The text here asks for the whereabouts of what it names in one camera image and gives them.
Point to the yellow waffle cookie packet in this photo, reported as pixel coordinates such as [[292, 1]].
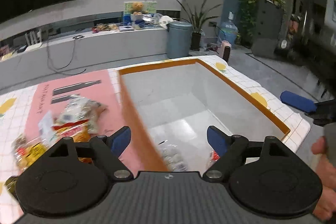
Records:
[[26, 151]]

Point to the pink restaurant placemat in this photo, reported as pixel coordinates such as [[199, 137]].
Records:
[[101, 86]]

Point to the potted long-leaf plant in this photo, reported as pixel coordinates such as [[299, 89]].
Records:
[[197, 18]]

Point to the white grey sachet packet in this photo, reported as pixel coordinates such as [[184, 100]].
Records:
[[46, 132]]

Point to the lemon grid tablecloth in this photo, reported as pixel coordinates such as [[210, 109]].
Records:
[[65, 186]]

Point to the clear pale snack packet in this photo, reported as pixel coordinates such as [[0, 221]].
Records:
[[81, 108]]

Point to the teddy bear toy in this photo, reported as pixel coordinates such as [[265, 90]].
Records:
[[137, 8]]

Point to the white wifi router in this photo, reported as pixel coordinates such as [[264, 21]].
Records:
[[33, 40]]

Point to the grey pedal trash bin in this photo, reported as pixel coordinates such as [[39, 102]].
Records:
[[179, 39]]

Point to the orange white storage box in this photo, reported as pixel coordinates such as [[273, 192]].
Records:
[[178, 100]]

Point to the blue water jug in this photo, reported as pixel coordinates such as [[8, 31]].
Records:
[[228, 31]]

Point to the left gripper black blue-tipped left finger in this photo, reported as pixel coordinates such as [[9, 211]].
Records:
[[106, 153]]

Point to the trailing green cabinet plant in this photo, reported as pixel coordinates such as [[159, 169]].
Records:
[[247, 17]]

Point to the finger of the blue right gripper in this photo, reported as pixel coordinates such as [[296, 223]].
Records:
[[298, 102]]

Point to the pink small heater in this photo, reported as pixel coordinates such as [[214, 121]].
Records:
[[226, 49]]

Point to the dark green snack packet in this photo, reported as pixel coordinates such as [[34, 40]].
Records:
[[10, 186]]

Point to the grey drawer cabinet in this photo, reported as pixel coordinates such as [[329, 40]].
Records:
[[267, 29]]

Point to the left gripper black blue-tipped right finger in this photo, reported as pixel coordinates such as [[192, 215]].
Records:
[[230, 150]]

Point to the grey tv console bench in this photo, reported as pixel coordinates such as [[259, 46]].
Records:
[[68, 53]]

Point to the person's right hand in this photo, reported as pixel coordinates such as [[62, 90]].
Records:
[[326, 171]]

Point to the red stick snack bag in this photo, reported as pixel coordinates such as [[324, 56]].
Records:
[[77, 130]]

